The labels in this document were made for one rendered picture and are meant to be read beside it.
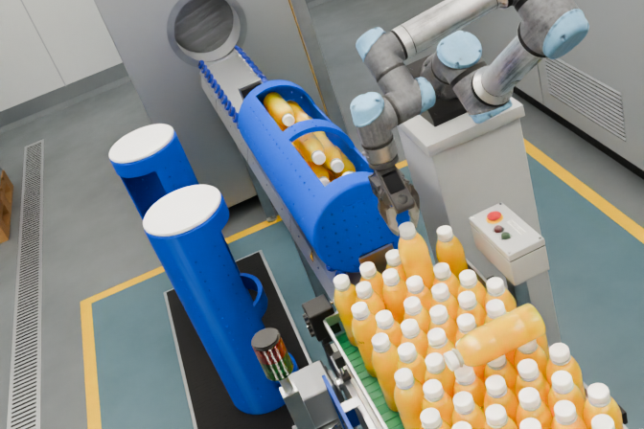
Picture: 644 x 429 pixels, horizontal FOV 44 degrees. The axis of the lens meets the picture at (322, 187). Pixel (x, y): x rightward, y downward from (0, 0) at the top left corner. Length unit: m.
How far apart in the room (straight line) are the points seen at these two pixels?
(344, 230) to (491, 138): 0.57
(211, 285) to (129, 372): 1.25
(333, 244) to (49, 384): 2.24
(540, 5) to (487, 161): 0.71
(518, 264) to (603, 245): 1.70
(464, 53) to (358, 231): 0.57
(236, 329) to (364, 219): 0.86
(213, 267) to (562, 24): 1.40
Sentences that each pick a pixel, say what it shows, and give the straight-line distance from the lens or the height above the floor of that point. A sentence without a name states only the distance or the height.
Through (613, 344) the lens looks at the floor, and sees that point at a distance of 3.22.
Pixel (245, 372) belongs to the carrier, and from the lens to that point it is 2.96.
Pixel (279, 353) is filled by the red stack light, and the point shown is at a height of 1.23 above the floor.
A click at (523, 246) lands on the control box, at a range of 1.95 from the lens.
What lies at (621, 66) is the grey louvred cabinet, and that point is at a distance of 3.69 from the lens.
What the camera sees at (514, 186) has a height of 0.88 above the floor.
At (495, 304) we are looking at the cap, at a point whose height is 1.11.
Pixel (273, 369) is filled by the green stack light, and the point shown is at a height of 1.20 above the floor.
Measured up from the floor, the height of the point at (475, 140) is 1.09.
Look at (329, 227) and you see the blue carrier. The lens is 2.11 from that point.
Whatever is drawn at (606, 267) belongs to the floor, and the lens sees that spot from 3.54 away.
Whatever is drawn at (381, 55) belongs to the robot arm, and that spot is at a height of 1.62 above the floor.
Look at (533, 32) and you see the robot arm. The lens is 1.91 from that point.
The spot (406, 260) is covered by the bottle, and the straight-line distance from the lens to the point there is 1.93.
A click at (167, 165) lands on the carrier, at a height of 0.96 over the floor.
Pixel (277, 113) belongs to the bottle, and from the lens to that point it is 2.71.
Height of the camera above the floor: 2.33
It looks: 31 degrees down
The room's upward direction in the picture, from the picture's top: 20 degrees counter-clockwise
